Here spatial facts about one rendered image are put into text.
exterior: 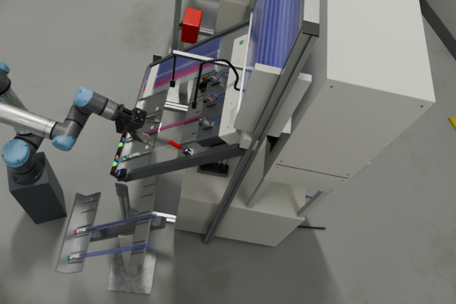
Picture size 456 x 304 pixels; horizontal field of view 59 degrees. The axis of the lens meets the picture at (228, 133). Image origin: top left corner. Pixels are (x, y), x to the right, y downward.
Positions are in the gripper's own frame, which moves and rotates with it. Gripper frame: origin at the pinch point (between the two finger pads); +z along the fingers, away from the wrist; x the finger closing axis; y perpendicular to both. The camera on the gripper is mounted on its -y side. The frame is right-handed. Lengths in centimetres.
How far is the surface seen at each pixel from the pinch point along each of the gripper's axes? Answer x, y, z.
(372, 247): 3, -20, 181
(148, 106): 28.6, -26.7, 3.9
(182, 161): -10.0, 5.8, 12.2
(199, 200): -9.8, -24.3, 42.0
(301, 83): -12, 78, 6
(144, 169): -10.0, -15.4, 5.8
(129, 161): -2.5, -29.4, 3.2
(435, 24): 232, 19, 244
